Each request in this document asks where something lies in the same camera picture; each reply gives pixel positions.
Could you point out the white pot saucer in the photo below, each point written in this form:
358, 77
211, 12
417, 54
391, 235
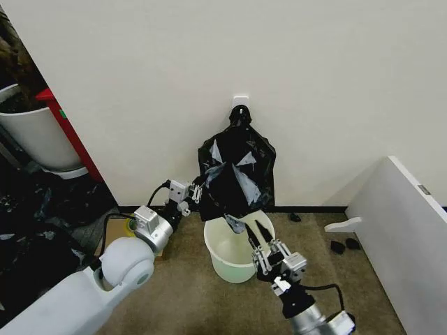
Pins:
68, 172

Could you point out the green sticker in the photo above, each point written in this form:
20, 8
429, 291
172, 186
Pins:
63, 114

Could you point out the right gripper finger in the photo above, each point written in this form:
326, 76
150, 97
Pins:
252, 238
266, 232

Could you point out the brown cardboard sheet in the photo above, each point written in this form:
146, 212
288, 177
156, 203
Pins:
115, 237

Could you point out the small black scrap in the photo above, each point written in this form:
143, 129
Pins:
295, 217
338, 247
352, 243

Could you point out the black plastic garbage bag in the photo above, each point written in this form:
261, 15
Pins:
230, 181

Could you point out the white curved furniture foot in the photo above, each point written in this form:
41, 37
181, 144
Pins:
344, 224

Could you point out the white wall hook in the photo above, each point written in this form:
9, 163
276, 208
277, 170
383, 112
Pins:
241, 98

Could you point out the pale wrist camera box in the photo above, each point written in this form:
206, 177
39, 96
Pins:
295, 264
179, 190

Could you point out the white furniture panel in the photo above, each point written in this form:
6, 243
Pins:
394, 223

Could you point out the white plastic trash bin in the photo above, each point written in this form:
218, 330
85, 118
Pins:
230, 268

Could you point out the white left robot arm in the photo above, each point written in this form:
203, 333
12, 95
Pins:
70, 300

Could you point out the yellow tape roll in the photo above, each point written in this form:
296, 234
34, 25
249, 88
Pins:
128, 228

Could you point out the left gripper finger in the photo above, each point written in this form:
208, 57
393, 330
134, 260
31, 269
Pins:
183, 207
196, 191

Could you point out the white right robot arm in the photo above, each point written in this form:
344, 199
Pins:
311, 321

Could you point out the silver metal latch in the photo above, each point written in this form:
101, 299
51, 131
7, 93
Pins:
424, 190

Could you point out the dark potted plant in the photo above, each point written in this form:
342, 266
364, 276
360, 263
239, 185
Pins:
19, 63

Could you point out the large white plant pot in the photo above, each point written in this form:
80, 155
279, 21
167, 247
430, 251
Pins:
42, 139

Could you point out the pile of black bags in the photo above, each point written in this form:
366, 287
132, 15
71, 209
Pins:
35, 251

